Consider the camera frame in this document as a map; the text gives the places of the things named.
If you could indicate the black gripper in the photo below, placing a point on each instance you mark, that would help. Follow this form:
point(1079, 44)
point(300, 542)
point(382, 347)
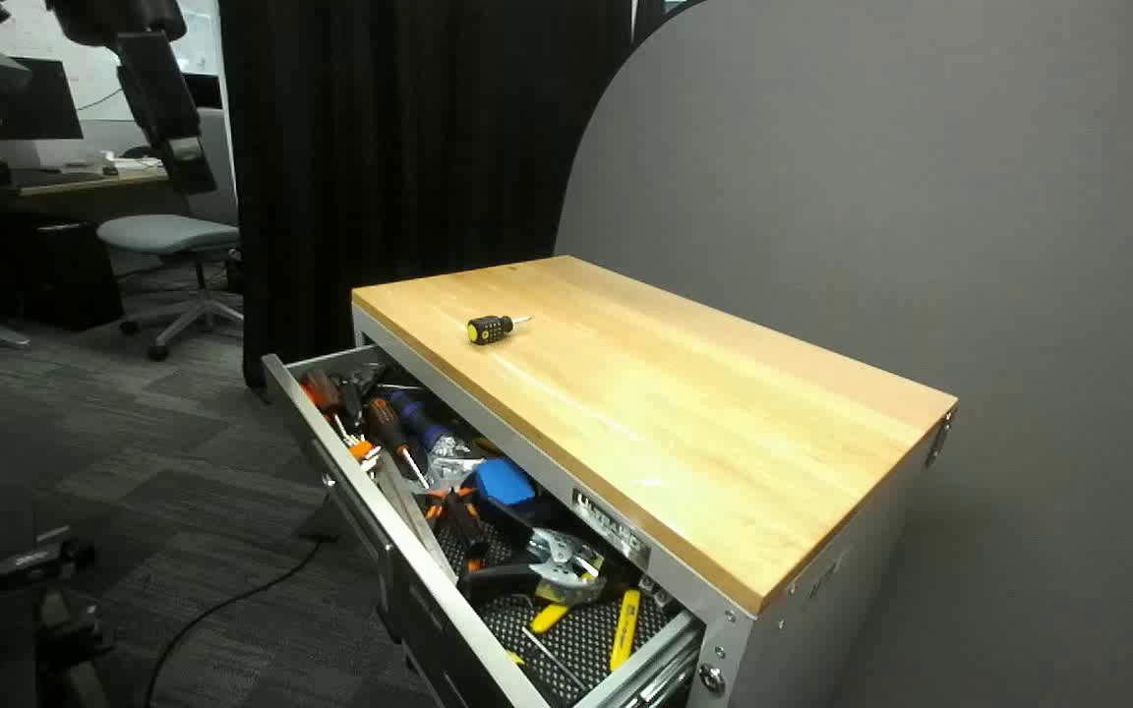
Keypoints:
point(163, 102)

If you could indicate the stubby black yellow screwdriver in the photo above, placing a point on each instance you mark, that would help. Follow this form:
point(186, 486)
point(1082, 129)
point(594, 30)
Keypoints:
point(490, 329)

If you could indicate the steel cabinet drawer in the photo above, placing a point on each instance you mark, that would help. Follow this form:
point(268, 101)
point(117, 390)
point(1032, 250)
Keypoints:
point(370, 504)

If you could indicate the black orange screwdriver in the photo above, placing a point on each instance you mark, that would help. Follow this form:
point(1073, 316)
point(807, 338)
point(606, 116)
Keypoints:
point(388, 428)

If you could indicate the steel tool cabinet wooden top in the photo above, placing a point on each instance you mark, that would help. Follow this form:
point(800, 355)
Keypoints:
point(669, 394)

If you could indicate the black computer monitor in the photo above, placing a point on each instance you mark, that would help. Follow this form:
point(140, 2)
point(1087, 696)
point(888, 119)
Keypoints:
point(41, 102)

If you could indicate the wooden office desk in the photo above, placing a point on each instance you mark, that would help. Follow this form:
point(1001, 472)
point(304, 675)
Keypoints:
point(62, 191)

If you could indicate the gray office chair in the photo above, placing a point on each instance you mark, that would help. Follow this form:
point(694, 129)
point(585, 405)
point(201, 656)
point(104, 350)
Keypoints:
point(172, 238)

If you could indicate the black box under desk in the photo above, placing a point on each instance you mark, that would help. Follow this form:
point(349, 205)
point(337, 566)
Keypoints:
point(62, 274)

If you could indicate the black curtain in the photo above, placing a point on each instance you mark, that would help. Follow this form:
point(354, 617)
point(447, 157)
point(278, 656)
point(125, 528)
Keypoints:
point(396, 143)

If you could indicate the blue pad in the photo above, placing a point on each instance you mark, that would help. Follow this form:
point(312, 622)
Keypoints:
point(505, 486)

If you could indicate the black stand with red mark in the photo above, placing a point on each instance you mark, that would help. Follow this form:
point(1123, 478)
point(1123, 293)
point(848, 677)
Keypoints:
point(16, 632)

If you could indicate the clear plastic package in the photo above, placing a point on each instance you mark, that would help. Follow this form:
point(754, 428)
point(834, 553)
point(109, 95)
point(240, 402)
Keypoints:
point(556, 553)

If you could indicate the small yellow tool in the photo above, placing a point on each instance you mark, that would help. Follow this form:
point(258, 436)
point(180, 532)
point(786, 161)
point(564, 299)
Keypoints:
point(547, 613)

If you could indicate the gray rounded partition panel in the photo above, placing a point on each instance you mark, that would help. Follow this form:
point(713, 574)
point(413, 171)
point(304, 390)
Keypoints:
point(934, 196)

